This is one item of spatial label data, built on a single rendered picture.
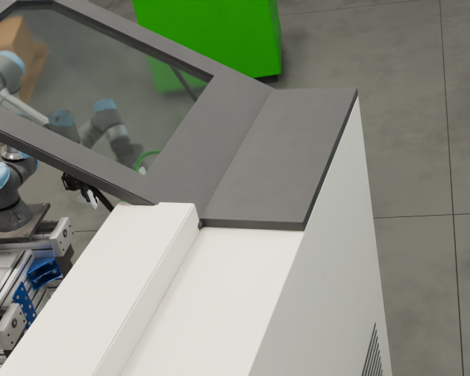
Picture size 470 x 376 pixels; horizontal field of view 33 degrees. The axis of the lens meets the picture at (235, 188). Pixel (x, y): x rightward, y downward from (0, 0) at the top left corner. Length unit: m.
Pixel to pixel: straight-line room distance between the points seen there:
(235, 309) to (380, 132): 3.53
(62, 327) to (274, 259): 0.52
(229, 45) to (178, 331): 4.28
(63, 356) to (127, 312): 0.17
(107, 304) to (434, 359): 2.13
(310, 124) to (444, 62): 3.71
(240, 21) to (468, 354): 3.11
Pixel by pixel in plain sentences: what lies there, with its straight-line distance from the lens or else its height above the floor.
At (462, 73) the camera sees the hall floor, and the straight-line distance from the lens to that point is 5.88.
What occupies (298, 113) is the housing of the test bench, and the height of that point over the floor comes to 1.50.
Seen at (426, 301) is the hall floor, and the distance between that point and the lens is 3.96.
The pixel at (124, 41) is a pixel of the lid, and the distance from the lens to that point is 2.67.
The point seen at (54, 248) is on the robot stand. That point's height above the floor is 0.94.
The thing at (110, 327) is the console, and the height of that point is 1.55.
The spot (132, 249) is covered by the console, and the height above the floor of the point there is 1.55.
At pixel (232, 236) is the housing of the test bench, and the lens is 2.05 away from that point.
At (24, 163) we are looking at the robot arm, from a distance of 3.20.
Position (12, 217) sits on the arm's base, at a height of 1.09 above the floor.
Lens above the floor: 2.68
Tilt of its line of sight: 33 degrees down
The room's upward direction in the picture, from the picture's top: 13 degrees counter-clockwise
